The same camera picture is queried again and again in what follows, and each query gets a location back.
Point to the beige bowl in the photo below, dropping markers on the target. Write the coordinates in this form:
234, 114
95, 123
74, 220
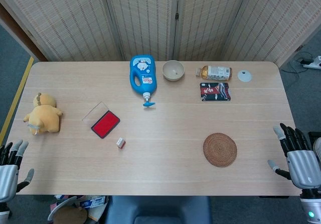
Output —
173, 71

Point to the brown woven round coaster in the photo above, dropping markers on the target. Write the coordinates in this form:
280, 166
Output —
220, 150

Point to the brown wooden door frame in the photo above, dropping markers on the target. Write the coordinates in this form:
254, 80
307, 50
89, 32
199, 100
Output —
15, 28

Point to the black red patterned packet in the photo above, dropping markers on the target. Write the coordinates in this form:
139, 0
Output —
215, 91

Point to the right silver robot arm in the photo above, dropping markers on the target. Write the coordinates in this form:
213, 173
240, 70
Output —
311, 206

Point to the metal screen hinge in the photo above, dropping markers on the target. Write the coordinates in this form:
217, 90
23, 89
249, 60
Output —
177, 15

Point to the red ink pad clear lid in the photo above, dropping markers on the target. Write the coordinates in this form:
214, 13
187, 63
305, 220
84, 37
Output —
105, 123

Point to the yellow plush toy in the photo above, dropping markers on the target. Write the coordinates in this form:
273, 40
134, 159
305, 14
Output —
45, 118

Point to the blue pump bottle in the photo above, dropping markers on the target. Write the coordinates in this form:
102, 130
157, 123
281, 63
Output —
143, 76

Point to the white power strip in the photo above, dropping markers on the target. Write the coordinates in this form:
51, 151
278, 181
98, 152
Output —
314, 63

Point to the dark blue chair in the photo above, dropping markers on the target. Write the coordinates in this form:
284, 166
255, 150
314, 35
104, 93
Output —
158, 209

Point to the yellow floor tape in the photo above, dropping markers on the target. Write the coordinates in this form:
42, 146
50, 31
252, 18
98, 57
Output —
17, 96

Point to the blue white printed box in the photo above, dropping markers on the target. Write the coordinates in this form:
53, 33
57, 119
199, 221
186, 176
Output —
91, 202

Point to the beige woven folding screen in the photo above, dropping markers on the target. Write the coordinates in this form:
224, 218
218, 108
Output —
75, 21

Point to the brown round plush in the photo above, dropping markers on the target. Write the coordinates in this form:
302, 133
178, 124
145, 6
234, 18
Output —
71, 216

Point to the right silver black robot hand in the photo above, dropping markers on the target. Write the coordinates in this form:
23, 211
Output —
303, 169

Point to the tea bottle with label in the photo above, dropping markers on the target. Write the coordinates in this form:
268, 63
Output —
215, 73

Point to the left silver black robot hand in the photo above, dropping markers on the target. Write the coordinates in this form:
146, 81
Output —
7, 176

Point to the white curved plate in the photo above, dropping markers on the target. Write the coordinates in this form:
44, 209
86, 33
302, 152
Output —
58, 207

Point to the white round disc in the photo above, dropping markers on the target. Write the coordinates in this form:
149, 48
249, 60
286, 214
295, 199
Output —
244, 76

